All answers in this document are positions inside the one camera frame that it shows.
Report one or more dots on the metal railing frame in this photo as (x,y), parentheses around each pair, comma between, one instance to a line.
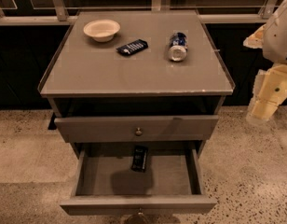
(51,12)

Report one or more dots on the white paper bowl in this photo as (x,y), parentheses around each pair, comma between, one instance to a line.
(101,30)

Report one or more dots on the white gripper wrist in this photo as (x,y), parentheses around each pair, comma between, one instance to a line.
(279,37)

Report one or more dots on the brass upper drawer knob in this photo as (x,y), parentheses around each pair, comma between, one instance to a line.
(138,131)

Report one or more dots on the black rxbar chocolate bar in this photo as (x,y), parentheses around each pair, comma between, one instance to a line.
(139,159)

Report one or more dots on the blue white soda can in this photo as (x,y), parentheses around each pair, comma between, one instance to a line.
(177,51)

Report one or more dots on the blue snack bar wrapper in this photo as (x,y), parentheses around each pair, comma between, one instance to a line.
(132,48)

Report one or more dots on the open grey middle drawer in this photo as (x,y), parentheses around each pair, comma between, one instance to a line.
(171,183)

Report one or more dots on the grey drawer cabinet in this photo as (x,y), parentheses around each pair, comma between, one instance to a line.
(91,79)

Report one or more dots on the closed grey upper drawer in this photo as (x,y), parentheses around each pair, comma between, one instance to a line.
(122,129)

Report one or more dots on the brass middle drawer knob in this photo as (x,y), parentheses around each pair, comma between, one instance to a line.
(139,218)

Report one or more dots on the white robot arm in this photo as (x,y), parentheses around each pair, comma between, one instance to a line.
(274,44)

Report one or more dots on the brass drawer knob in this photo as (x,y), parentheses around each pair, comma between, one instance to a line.
(138,131)
(139,218)

